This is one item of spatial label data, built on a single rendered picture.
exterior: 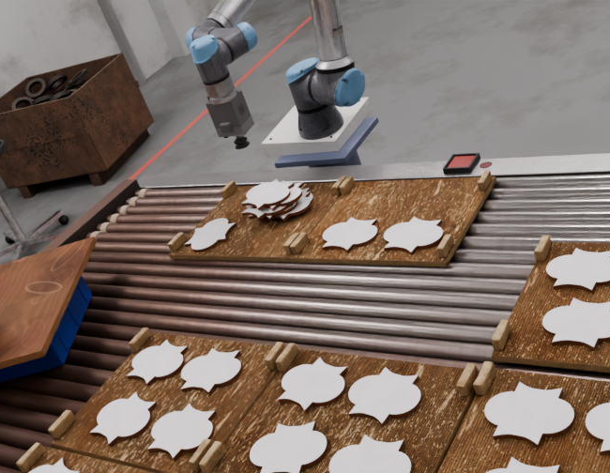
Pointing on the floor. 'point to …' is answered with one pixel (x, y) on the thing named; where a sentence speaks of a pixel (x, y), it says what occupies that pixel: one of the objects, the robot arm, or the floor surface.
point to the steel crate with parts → (69, 124)
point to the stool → (14, 218)
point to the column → (347, 155)
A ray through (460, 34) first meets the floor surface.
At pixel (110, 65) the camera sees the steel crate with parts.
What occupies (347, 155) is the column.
